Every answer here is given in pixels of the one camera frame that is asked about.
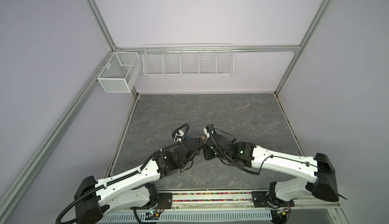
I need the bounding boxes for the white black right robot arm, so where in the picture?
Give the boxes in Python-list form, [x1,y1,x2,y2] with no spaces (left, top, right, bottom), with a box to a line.
[203,124,340,206]

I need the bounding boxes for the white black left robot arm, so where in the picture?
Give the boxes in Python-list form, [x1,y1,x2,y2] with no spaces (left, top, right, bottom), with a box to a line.
[55,124,203,224]

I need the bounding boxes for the white mesh box basket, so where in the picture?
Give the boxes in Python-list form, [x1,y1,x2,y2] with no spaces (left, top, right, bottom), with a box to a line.
[97,52,142,93]

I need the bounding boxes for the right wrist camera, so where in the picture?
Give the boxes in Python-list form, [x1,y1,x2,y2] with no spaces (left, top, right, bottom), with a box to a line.
[203,124,216,140]

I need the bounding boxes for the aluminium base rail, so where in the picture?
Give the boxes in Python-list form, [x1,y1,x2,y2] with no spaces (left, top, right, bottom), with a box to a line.
[88,188,335,212]

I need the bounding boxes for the white vented cable duct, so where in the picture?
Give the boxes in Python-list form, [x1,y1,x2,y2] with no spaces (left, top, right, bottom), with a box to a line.
[99,210,273,224]

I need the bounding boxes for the white wire wall basket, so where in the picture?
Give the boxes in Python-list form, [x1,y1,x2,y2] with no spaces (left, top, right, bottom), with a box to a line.
[143,44,235,77]

